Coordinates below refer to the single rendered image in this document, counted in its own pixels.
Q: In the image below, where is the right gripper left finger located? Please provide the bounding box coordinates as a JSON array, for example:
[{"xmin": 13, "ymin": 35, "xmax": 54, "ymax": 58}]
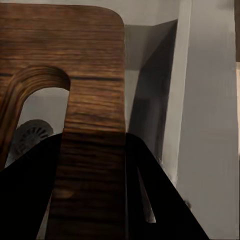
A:
[{"xmin": 0, "ymin": 133, "xmax": 63, "ymax": 240}]

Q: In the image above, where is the cutting board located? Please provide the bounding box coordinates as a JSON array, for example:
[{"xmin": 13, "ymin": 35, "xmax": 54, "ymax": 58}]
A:
[{"xmin": 0, "ymin": 2, "xmax": 126, "ymax": 240}]

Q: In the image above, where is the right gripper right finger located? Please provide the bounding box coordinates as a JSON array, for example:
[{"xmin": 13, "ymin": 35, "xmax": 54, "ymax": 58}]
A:
[{"xmin": 125, "ymin": 133, "xmax": 210, "ymax": 240}]

